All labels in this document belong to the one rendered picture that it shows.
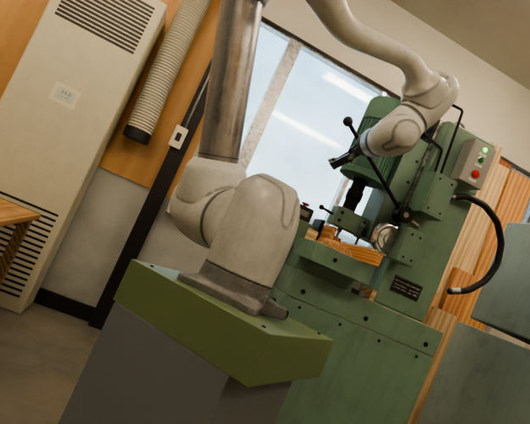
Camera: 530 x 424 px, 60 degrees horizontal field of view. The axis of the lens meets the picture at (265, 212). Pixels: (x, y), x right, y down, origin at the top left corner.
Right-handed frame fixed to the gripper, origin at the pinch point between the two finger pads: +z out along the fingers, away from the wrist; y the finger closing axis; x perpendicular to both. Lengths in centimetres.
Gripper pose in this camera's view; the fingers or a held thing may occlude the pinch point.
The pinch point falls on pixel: (347, 151)
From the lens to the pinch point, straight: 160.1
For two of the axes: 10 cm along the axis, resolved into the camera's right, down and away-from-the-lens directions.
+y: 7.7, -6.1, 1.5
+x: -6.0, -7.9, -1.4
